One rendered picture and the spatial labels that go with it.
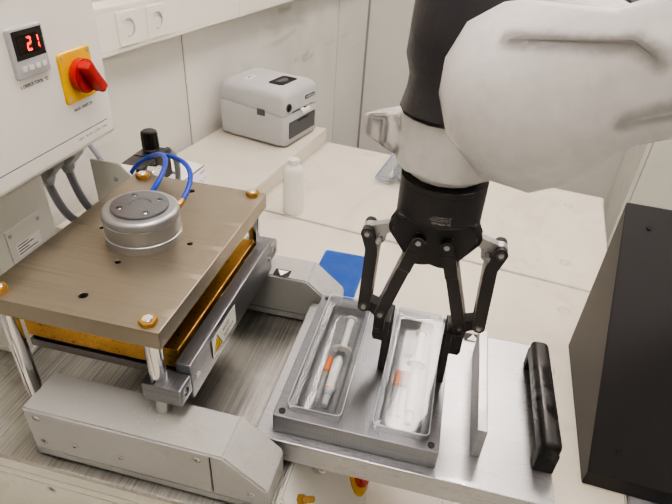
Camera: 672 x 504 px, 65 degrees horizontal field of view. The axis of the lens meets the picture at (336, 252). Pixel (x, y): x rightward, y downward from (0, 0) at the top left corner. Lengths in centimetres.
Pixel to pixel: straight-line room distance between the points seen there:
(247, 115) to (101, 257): 112
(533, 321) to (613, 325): 27
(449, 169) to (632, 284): 54
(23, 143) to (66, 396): 26
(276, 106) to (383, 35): 158
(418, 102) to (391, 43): 266
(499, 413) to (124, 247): 43
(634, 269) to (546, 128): 65
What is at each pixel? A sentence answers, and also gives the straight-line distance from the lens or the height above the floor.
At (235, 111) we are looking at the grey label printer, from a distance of 167.
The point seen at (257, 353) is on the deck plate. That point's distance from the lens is 70.
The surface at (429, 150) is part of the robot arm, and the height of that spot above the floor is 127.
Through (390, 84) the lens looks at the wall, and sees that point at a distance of 312.
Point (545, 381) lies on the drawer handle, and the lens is 62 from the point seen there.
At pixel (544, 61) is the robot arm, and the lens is 28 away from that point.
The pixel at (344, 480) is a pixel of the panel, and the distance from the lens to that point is 72.
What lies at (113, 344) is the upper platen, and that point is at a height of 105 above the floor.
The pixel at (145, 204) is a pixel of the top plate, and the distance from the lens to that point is 59.
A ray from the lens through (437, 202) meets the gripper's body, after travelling 44.
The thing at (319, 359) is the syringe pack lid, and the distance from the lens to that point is 59.
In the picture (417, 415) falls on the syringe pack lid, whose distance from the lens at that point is 55.
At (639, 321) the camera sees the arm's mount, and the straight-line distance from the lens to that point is 90.
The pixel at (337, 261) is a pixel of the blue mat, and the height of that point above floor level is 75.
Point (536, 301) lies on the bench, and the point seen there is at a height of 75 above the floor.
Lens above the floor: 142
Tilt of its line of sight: 34 degrees down
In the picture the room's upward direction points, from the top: 4 degrees clockwise
